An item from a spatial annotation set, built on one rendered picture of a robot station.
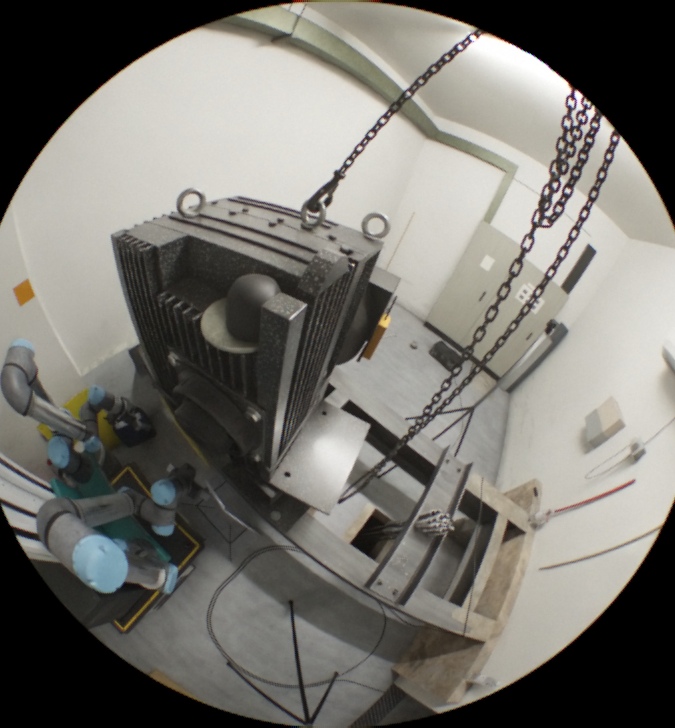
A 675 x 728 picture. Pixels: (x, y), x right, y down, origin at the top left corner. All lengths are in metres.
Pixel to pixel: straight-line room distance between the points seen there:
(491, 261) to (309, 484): 2.98
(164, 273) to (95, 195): 0.95
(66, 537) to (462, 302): 3.59
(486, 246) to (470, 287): 0.58
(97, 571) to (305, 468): 0.74
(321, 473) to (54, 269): 1.53
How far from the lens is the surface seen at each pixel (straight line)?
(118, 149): 1.39
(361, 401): 1.44
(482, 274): 3.26
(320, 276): 0.31
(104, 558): 0.55
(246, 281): 0.34
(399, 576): 1.27
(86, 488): 1.37
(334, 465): 0.95
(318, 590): 1.84
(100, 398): 1.11
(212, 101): 1.54
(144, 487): 1.65
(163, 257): 0.48
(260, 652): 1.98
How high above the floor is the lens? 1.78
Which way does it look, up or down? 46 degrees down
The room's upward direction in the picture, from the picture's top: 22 degrees clockwise
